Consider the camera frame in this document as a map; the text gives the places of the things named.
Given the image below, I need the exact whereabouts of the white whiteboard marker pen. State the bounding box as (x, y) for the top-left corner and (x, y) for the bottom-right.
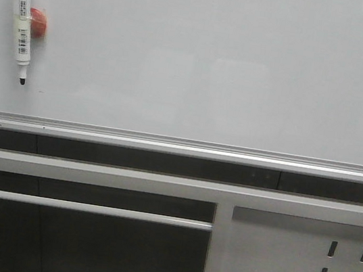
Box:
(13, 0), (32, 86)

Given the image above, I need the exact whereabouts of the red round magnet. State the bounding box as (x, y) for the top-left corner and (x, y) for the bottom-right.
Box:
(30, 7), (48, 39)

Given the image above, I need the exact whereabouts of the large white whiteboard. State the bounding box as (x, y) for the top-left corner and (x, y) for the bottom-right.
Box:
(0, 0), (363, 183)

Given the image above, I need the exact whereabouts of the white horizontal rod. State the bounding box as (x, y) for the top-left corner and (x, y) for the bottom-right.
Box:
(0, 190), (213, 231)

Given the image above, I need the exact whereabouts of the white metal stand frame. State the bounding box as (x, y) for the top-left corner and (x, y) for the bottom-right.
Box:
(0, 150), (363, 272)

